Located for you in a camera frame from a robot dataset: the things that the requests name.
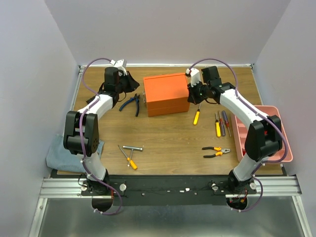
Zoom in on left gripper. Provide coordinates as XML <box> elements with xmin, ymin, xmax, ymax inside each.
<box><xmin>115</xmin><ymin>71</ymin><xmax>140</xmax><ymax>93</ymax></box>

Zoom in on orange drawer cabinet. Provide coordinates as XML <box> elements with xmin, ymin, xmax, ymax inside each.
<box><xmin>143</xmin><ymin>73</ymin><xmax>190</xmax><ymax>117</ymax></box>

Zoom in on small yellow handled screwdriver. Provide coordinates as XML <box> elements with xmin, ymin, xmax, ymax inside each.
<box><xmin>215</xmin><ymin>113</ymin><xmax>221</xmax><ymax>137</ymax></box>

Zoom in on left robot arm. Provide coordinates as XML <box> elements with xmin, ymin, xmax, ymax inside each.
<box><xmin>63</xmin><ymin>66</ymin><xmax>139</xmax><ymax>195</ymax></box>

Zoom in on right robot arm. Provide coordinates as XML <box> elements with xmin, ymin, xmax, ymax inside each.
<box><xmin>186</xmin><ymin>66</ymin><xmax>288</xmax><ymax>194</ymax></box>

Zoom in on thin metal screwdriver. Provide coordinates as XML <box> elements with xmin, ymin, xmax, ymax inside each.
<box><xmin>225</xmin><ymin>121</ymin><xmax>232</xmax><ymax>137</ymax></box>

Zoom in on black rubber mallet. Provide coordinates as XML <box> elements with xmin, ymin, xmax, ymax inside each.
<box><xmin>86</xmin><ymin>96</ymin><xmax>99</xmax><ymax>104</ymax></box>

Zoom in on pink compartment tray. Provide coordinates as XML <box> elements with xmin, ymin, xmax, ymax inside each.
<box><xmin>231</xmin><ymin>105</ymin><xmax>294</xmax><ymax>163</ymax></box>

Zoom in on blue cloth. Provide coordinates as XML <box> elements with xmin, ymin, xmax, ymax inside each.
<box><xmin>46</xmin><ymin>133</ymin><xmax>105</xmax><ymax>173</ymax></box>

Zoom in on blue handled cutting pliers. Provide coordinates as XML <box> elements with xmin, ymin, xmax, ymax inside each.
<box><xmin>118</xmin><ymin>93</ymin><xmax>141</xmax><ymax>118</ymax></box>

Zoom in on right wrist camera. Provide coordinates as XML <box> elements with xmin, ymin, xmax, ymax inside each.
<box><xmin>186</xmin><ymin>68</ymin><xmax>201</xmax><ymax>87</ymax></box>

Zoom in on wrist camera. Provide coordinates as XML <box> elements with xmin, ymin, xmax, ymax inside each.
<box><xmin>186</xmin><ymin>68</ymin><xmax>201</xmax><ymax>87</ymax></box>
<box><xmin>110</xmin><ymin>59</ymin><xmax>127</xmax><ymax>76</ymax></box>

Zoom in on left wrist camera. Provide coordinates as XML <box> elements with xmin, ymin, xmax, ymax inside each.
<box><xmin>110</xmin><ymin>59</ymin><xmax>127</xmax><ymax>76</ymax></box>

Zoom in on red handled screwdriver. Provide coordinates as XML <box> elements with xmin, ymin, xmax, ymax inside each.
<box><xmin>218</xmin><ymin>110</ymin><xmax>225</xmax><ymax>134</ymax></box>

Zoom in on grey handled screwdriver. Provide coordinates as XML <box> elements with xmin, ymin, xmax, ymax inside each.
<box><xmin>220</xmin><ymin>111</ymin><xmax>226</xmax><ymax>136</ymax></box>

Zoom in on orange handled pliers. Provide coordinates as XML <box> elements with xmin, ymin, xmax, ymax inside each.
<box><xmin>202</xmin><ymin>146</ymin><xmax>231</xmax><ymax>158</ymax></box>

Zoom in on metal T-handle wrench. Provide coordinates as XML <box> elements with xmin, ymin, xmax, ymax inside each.
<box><xmin>123</xmin><ymin>146</ymin><xmax>143</xmax><ymax>158</ymax></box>

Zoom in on orange handled screwdriver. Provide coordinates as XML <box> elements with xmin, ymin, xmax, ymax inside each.
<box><xmin>118</xmin><ymin>145</ymin><xmax>138</xmax><ymax>170</ymax></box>

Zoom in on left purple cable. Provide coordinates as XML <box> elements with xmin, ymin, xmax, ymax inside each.
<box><xmin>78</xmin><ymin>57</ymin><xmax>123</xmax><ymax>216</ymax></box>

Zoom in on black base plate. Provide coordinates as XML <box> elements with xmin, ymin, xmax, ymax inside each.
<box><xmin>81</xmin><ymin>175</ymin><xmax>257</xmax><ymax>208</ymax></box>

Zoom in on aluminium rail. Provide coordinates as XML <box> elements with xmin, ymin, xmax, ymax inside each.
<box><xmin>39</xmin><ymin>176</ymin><xmax>302</xmax><ymax>198</ymax></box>

